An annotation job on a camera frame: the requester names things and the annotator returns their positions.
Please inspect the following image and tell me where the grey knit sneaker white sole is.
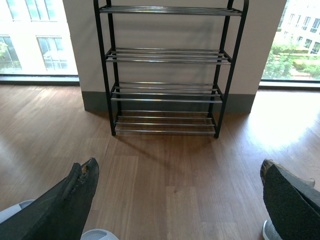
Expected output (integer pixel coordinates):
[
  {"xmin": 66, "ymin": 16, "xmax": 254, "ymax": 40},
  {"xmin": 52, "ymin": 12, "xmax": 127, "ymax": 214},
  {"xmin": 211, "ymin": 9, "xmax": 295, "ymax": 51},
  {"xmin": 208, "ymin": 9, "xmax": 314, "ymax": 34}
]
[{"xmin": 262, "ymin": 219, "xmax": 282, "ymax": 240}]

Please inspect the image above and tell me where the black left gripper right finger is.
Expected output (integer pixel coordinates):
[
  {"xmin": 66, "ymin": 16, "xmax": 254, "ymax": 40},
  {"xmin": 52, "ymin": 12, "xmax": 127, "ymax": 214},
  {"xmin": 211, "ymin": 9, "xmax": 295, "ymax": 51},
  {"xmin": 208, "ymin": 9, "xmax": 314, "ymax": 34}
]
[{"xmin": 260, "ymin": 158, "xmax": 320, "ymax": 240}]

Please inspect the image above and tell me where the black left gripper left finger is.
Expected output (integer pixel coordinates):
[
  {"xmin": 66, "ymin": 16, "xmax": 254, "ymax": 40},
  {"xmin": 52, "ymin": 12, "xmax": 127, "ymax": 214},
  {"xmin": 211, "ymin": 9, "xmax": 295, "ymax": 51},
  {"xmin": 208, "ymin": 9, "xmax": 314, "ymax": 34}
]
[{"xmin": 0, "ymin": 158, "xmax": 99, "ymax": 240}]

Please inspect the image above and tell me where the black metal shoe rack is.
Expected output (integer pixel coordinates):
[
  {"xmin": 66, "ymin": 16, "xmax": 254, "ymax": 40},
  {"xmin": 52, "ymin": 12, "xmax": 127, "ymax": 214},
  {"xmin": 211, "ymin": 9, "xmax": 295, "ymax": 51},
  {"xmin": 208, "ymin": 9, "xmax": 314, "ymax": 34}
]
[{"xmin": 93, "ymin": 0, "xmax": 250, "ymax": 138}]

